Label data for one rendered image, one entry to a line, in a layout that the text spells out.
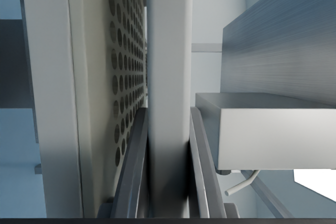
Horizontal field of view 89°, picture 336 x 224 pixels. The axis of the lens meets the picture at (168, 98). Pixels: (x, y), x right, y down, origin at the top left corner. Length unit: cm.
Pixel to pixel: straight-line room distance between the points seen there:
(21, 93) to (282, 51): 62
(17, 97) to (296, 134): 57
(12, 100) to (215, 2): 438
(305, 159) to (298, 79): 17
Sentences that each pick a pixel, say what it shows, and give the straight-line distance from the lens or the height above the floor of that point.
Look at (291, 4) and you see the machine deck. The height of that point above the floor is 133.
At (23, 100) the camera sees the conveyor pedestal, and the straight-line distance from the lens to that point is 52.
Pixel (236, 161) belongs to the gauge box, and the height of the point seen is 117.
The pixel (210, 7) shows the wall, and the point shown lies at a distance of 450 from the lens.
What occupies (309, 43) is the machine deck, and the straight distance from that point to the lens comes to 45.
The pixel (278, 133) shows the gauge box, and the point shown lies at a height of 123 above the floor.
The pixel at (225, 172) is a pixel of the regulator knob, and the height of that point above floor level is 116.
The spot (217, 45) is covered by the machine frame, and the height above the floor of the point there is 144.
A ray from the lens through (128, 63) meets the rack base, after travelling 18.
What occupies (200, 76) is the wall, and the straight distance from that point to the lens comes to 381.
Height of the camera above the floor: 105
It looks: 1 degrees up
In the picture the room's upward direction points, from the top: 90 degrees clockwise
